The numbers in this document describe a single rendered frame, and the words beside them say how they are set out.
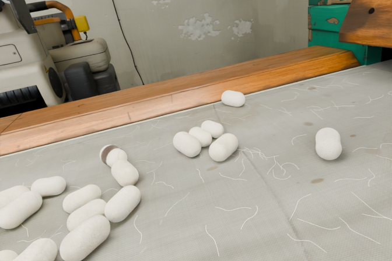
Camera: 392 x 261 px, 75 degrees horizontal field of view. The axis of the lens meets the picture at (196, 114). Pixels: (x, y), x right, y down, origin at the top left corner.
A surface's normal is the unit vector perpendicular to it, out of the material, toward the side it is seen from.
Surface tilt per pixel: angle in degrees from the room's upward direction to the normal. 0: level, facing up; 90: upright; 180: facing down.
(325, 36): 88
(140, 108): 45
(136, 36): 90
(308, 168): 0
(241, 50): 90
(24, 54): 98
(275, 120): 0
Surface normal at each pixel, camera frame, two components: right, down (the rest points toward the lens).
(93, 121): 0.04, -0.38
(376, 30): -0.94, -0.12
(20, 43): 0.28, 0.47
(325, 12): -0.96, 0.25
